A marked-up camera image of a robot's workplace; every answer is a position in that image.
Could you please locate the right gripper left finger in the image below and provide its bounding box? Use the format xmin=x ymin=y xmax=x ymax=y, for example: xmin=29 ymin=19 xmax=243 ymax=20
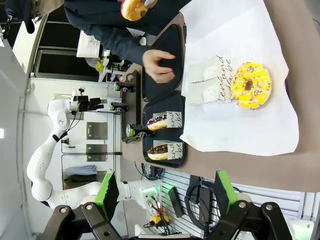
xmin=43 ymin=171 xmax=128 ymax=240

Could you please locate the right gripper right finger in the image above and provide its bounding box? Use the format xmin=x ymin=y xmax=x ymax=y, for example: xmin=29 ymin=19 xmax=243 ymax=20
xmin=209 ymin=169 xmax=293 ymax=240

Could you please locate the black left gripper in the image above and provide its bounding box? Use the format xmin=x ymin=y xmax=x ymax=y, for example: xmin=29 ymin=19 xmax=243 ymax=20
xmin=77 ymin=95 xmax=108 ymax=113

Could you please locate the black Pepsi can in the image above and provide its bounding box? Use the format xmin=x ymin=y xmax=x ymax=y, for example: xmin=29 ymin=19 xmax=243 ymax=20
xmin=109 ymin=101 xmax=130 ymax=113
xmin=125 ymin=123 xmax=155 ymax=138
xmin=113 ymin=81 xmax=136 ymax=93

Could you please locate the chocolate frosted donut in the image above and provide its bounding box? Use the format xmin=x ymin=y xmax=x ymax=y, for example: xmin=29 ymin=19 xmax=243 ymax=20
xmin=146 ymin=112 xmax=168 ymax=131

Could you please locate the white printed paper sleeve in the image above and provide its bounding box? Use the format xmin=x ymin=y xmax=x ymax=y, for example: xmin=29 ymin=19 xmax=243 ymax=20
xmin=152 ymin=139 xmax=185 ymax=161
xmin=152 ymin=111 xmax=183 ymax=130
xmin=188 ymin=56 xmax=233 ymax=83
xmin=187 ymin=79 xmax=233 ymax=106

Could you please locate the chocolate crumb donut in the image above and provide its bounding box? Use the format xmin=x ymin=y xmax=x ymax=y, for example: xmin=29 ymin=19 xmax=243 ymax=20
xmin=147 ymin=144 xmax=169 ymax=161

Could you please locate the pink iced donut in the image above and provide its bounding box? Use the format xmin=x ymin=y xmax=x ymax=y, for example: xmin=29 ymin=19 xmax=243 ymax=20
xmin=120 ymin=0 xmax=149 ymax=22

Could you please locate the person's right forearm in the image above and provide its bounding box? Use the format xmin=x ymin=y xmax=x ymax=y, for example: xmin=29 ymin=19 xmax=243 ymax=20
xmin=82 ymin=23 xmax=153 ymax=67

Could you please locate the person's right hand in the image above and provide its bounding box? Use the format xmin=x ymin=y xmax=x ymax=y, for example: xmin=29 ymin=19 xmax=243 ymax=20
xmin=142 ymin=49 xmax=176 ymax=84

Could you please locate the blue folded cloth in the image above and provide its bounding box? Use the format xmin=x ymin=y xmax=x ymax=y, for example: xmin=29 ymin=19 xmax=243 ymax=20
xmin=65 ymin=164 xmax=98 ymax=176

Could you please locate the black power brick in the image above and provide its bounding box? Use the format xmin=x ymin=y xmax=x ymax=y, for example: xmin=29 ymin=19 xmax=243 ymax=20
xmin=167 ymin=186 xmax=186 ymax=218

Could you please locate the white slatted panel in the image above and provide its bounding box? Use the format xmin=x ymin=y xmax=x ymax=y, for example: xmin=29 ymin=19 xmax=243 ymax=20
xmin=149 ymin=169 xmax=306 ymax=236

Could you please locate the yellow emergency stop box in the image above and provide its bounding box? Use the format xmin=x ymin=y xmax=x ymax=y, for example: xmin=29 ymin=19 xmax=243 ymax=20
xmin=149 ymin=213 xmax=171 ymax=226

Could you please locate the black square tray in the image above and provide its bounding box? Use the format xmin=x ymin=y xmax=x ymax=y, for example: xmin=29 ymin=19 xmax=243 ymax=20
xmin=141 ymin=93 xmax=186 ymax=169
xmin=141 ymin=23 xmax=186 ymax=102

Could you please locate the person's dark jacket torso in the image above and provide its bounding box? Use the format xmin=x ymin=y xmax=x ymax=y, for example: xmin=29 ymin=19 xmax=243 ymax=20
xmin=63 ymin=0 xmax=193 ymax=66

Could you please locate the yellow sprinkled donut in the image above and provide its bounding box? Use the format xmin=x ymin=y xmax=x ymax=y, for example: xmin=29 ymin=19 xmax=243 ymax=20
xmin=231 ymin=61 xmax=273 ymax=111

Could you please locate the white paper sheet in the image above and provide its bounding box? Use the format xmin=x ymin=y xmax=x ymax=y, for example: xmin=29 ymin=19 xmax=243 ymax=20
xmin=178 ymin=0 xmax=301 ymax=157

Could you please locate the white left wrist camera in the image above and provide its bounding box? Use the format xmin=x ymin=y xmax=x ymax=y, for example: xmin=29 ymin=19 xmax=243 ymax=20
xmin=70 ymin=89 xmax=80 ymax=112

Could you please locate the metal wall plate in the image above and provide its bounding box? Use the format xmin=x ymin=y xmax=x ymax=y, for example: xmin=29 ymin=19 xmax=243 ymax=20
xmin=85 ymin=143 xmax=108 ymax=163
xmin=86 ymin=121 xmax=109 ymax=140

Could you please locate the black cable bundle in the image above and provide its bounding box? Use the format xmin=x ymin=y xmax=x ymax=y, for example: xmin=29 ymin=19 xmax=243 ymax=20
xmin=184 ymin=179 xmax=226 ymax=231

